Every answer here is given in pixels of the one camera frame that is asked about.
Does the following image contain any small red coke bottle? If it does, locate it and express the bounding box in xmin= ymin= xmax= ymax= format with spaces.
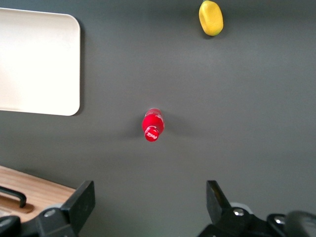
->
xmin=141 ymin=107 xmax=165 ymax=143

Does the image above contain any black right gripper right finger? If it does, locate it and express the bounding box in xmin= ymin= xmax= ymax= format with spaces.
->
xmin=197 ymin=180 xmax=272 ymax=237

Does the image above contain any white rectangular plastic tray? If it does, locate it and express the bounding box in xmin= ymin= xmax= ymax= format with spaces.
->
xmin=0 ymin=7 xmax=81 ymax=117

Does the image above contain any black metal drawer handle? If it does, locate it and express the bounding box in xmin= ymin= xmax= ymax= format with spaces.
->
xmin=0 ymin=185 xmax=27 ymax=209

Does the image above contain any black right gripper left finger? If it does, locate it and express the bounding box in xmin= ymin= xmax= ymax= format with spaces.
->
xmin=36 ymin=180 xmax=96 ymax=237

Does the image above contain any wooden two-drawer cabinet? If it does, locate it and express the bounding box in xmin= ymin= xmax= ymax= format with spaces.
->
xmin=0 ymin=165 xmax=77 ymax=224

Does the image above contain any yellow toy lemon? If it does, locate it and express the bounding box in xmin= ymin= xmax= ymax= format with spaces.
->
xmin=198 ymin=0 xmax=224 ymax=37

